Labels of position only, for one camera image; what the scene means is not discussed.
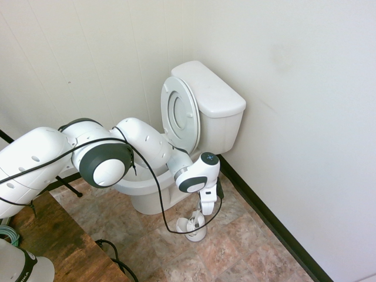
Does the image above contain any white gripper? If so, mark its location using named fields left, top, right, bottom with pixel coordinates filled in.
left=199, top=182, right=219, bottom=216

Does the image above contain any white toilet brush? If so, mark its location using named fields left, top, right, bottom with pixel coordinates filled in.
left=187, top=201, right=204, bottom=233

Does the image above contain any white toilet brush holder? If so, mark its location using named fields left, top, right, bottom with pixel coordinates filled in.
left=175, top=209, right=207, bottom=243

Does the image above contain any white toilet bowl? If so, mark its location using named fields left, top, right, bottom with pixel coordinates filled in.
left=112, top=131, right=204, bottom=215

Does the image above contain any white toilet tank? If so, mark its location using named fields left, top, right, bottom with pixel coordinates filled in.
left=197, top=108, right=245, bottom=156

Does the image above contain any white toilet seat lid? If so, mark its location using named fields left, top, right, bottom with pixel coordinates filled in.
left=160, top=75, right=202, bottom=154

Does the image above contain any white toilet tank lid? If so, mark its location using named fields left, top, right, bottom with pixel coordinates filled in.
left=170, top=60, right=247, bottom=119

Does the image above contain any dark wooden table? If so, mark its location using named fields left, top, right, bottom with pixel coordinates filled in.
left=0, top=190, right=133, bottom=282

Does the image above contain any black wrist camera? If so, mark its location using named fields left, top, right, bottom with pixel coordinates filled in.
left=215, top=178, right=225, bottom=200

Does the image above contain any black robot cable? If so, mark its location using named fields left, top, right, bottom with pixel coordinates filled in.
left=0, top=125, right=224, bottom=235

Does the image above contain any black cable on table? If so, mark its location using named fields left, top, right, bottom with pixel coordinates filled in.
left=95, top=239, right=139, bottom=282

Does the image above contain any green coiled cable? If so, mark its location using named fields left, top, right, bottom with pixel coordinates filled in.
left=0, top=225, right=21, bottom=251

